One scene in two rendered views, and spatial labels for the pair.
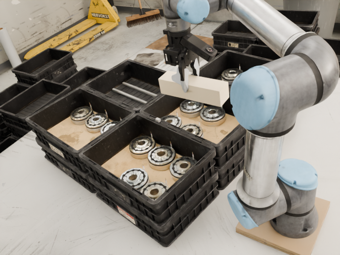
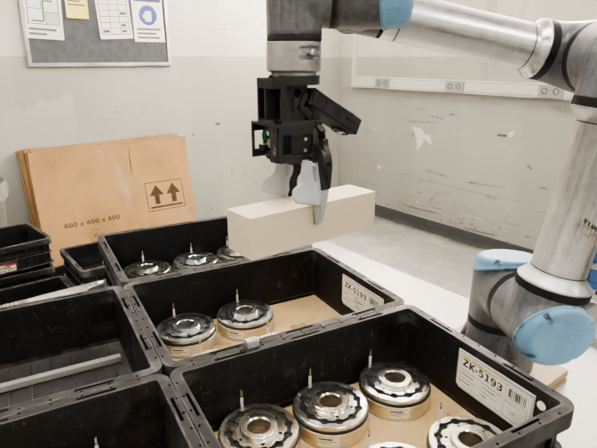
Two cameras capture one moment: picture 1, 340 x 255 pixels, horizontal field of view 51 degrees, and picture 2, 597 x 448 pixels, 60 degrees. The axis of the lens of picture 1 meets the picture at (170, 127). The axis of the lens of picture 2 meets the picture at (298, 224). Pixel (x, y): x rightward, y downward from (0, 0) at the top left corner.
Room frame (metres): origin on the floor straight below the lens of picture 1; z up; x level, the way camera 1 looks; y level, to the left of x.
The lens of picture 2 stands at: (0.91, 0.64, 1.31)
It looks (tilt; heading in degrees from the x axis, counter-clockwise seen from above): 18 degrees down; 281
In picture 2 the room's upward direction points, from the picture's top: straight up
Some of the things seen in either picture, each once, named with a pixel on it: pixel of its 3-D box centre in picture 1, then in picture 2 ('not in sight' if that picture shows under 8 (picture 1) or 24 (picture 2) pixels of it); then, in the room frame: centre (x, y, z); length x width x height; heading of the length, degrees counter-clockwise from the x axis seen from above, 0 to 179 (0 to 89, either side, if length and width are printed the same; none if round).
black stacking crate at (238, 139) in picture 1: (201, 120); (260, 325); (1.13, -0.13, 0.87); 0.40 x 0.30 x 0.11; 40
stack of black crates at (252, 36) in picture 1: (241, 46); not in sight; (2.79, -0.73, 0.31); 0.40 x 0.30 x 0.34; 50
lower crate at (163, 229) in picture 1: (153, 185); not in sight; (0.94, 0.10, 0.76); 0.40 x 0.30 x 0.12; 40
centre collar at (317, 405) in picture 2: (161, 154); (330, 402); (0.98, 0.05, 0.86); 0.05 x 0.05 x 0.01
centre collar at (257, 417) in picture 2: (141, 143); (258, 427); (1.06, 0.12, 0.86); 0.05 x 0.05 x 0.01
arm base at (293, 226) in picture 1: (293, 208); (495, 336); (0.70, -0.33, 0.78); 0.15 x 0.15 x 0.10
